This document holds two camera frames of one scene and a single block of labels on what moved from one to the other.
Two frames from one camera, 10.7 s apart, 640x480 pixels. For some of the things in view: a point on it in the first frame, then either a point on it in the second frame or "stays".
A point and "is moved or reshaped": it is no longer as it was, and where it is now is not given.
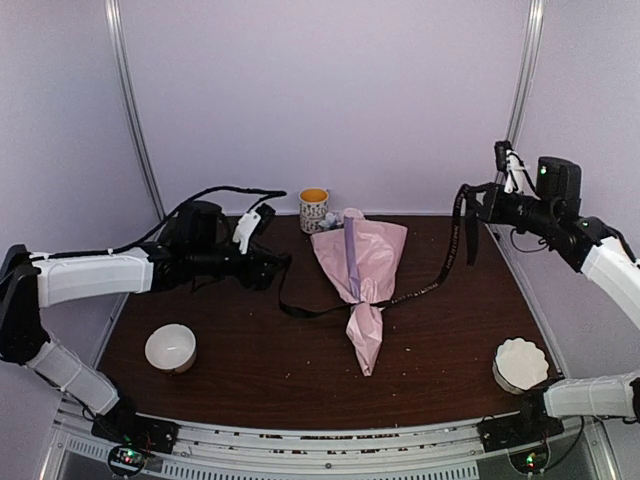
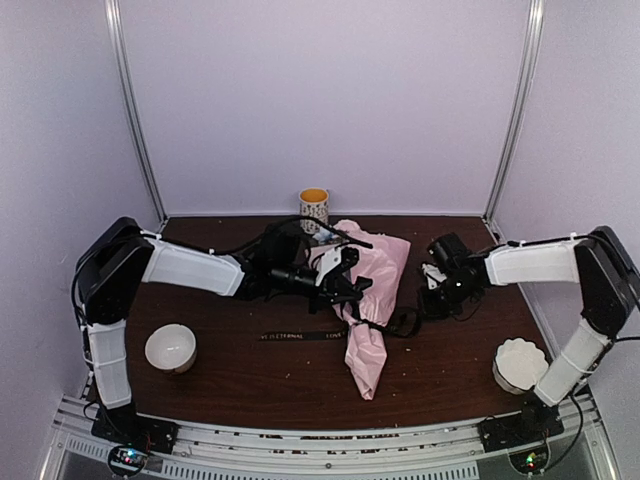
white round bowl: x=171 y=347 stays
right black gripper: x=487 y=212 to x=430 y=310
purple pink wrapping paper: x=362 y=259 is moved or reshaped
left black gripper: x=258 y=258 to x=335 y=288
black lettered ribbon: x=465 y=195 to x=401 y=322
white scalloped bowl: x=519 y=365 stays
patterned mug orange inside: x=313 y=207 stays
